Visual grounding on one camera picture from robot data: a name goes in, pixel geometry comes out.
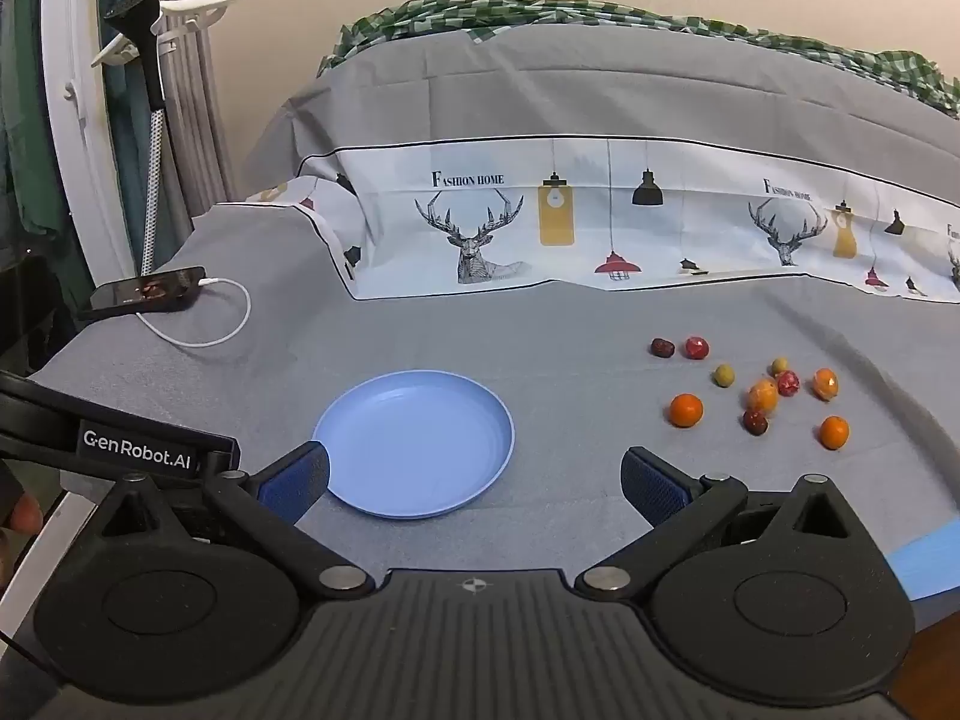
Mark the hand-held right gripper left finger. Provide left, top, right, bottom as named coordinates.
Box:
left=94, top=441, right=376, bottom=601

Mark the person's left hand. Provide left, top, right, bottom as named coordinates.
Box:
left=0, top=492, right=46, bottom=587

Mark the white charging cable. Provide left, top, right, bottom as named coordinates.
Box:
left=135, top=276, right=252, bottom=350

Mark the green checkered blanket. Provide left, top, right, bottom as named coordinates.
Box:
left=319, top=0, right=960, bottom=121

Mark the black smartphone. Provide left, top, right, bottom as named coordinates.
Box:
left=77, top=265, right=207, bottom=320

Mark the blue plastic plate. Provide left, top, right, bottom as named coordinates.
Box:
left=312, top=369, right=516, bottom=519

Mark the black garment steamer with hose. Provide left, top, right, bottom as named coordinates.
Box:
left=103, top=0, right=167, bottom=276

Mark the white plastic hanger rack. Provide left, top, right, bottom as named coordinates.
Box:
left=90, top=0, right=248, bottom=68

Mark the grey curtain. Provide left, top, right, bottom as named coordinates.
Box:
left=139, top=0, right=237, bottom=215

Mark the light blue cloth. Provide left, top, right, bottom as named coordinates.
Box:
left=883, top=514, right=960, bottom=602

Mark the green hanging clothing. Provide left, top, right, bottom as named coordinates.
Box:
left=0, top=0, right=83, bottom=301

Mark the teal hanging cloth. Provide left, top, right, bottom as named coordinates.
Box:
left=97, top=15, right=155, bottom=275

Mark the grey quilt with deer print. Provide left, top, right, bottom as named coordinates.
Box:
left=244, top=21, right=960, bottom=305

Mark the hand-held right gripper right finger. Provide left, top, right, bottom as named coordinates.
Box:
left=574, top=446, right=863, bottom=601

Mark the white round frame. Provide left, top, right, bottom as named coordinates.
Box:
left=37, top=0, right=140, bottom=286

